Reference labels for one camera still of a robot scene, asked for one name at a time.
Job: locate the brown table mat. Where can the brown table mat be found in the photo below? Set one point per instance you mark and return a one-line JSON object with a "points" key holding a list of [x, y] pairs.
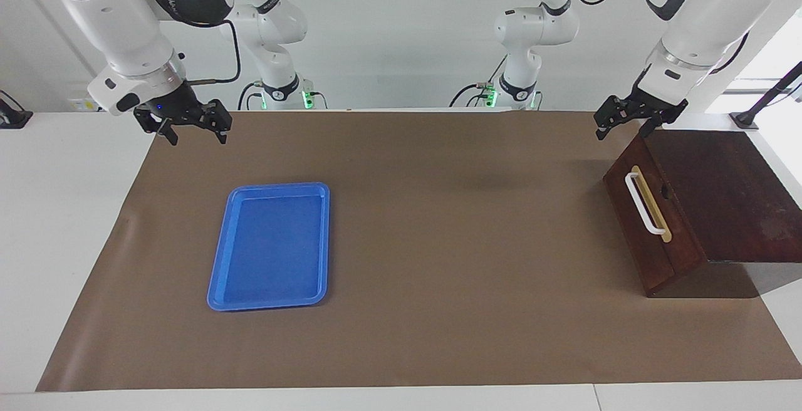
{"points": [[438, 273]]}

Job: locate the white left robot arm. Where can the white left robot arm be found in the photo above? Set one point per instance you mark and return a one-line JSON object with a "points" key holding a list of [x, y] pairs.
{"points": [[708, 10]]}

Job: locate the dark wooden drawer cabinet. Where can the dark wooden drawer cabinet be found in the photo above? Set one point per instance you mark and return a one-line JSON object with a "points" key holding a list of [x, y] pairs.
{"points": [[733, 198]]}

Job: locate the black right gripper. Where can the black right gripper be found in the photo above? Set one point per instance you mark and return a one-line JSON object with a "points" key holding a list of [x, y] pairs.
{"points": [[175, 110]]}

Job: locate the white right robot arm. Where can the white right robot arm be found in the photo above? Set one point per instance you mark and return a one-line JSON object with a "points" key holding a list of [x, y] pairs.
{"points": [[125, 22]]}

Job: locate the dark wooden drawer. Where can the dark wooden drawer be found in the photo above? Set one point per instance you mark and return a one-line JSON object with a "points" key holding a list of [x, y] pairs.
{"points": [[633, 235]]}

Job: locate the white wall socket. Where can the white wall socket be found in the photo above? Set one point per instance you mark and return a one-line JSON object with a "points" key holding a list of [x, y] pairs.
{"points": [[81, 105]]}

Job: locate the blue plastic tray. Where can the blue plastic tray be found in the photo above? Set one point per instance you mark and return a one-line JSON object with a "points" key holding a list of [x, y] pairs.
{"points": [[269, 248]]}

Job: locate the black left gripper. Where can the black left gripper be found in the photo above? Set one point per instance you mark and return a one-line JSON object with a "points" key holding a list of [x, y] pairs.
{"points": [[655, 105]]}

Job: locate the black clamp mount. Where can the black clamp mount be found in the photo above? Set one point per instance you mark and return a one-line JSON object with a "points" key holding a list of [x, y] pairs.
{"points": [[12, 119]]}

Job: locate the black pole stand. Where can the black pole stand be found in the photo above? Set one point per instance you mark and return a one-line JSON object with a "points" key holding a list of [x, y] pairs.
{"points": [[744, 121]]}

